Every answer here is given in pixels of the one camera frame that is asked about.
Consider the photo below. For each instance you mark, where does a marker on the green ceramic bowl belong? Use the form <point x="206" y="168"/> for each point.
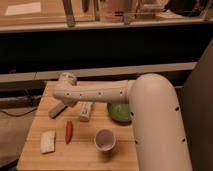
<point x="119" y="112"/>

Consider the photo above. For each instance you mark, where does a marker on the grey rectangular eraser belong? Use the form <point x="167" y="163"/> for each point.
<point x="55" y="111"/>

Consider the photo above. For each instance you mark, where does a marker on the white tube with cap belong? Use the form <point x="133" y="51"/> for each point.
<point x="84" y="115"/>

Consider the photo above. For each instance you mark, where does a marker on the white paper sheet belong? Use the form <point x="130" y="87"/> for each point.
<point x="21" y="9"/>

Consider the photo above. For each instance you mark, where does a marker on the white rectangular sponge block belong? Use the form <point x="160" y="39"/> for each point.
<point x="47" y="143"/>

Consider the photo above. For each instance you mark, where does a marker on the small white cup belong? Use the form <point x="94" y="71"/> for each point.
<point x="105" y="140"/>

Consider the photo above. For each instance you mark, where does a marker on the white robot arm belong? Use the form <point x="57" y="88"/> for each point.
<point x="158" y="128"/>

